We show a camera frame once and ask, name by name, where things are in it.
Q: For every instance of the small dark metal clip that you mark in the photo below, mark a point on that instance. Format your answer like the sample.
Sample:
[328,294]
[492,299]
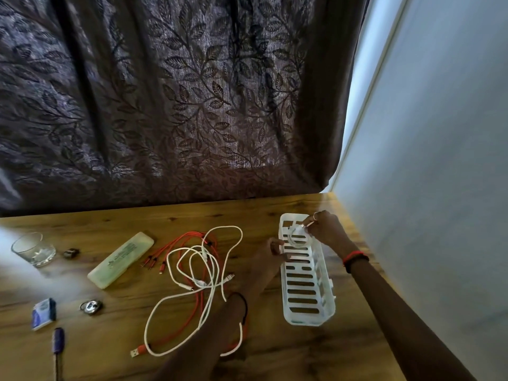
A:
[71,253]

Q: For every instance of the person's left hand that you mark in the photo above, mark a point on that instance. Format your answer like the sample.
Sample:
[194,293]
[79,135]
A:
[268,265]

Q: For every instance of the brown leaf-patterned curtain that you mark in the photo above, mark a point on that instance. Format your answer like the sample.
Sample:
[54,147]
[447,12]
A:
[178,95]

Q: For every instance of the small round silver object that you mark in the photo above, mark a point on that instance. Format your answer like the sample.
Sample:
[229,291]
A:
[91,307]

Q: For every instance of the person's right hand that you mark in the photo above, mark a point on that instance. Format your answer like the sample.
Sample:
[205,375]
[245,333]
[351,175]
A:
[331,232]

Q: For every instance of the person's left forearm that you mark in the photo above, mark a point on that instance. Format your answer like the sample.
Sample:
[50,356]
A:
[206,341]

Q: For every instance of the white plastic slotted basket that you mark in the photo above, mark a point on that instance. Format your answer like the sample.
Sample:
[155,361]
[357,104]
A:
[309,313]

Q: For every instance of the person's right forearm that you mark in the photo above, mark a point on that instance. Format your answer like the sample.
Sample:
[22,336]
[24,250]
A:
[405,321]

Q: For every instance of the black thread wristband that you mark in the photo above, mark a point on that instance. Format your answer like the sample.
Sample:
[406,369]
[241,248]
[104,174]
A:
[243,303]

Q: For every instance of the red wristband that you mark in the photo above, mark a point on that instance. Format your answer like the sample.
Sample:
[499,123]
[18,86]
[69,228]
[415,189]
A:
[354,255]

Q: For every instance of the white and blue eraser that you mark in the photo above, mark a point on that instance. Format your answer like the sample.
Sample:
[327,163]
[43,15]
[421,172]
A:
[43,314]

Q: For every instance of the blue capped clear pen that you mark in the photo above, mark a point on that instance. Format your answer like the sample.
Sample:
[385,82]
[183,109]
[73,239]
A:
[58,341]

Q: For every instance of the pale green plastic case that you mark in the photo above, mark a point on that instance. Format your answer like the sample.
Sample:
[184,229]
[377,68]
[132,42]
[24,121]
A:
[119,261]

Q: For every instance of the clear drinking glass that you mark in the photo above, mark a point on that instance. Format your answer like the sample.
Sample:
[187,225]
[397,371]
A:
[33,251]

